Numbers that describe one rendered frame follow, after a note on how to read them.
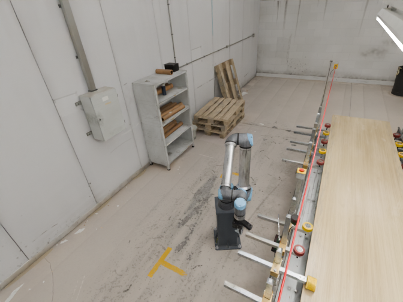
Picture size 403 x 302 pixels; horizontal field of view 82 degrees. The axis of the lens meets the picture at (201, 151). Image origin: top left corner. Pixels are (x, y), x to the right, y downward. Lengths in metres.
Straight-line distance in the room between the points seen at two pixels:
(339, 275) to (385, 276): 0.30
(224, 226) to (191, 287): 0.71
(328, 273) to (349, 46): 7.79
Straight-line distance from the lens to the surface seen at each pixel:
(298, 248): 2.02
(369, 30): 8.99
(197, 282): 2.84
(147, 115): 3.88
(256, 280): 2.87
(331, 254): 2.08
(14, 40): 2.99
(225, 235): 2.89
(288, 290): 2.16
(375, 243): 2.28
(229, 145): 2.16
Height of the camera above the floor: 2.50
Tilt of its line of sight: 32 degrees down
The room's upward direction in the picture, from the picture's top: 4 degrees counter-clockwise
